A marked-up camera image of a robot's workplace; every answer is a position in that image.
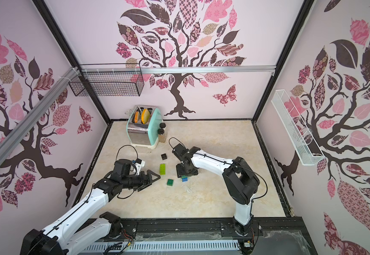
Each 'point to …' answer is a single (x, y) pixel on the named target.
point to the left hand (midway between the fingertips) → (155, 183)
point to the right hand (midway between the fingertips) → (185, 175)
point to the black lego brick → (164, 156)
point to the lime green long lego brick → (162, 169)
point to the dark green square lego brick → (169, 182)
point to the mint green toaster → (142, 125)
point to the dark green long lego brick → (184, 177)
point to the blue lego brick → (184, 179)
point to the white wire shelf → (296, 130)
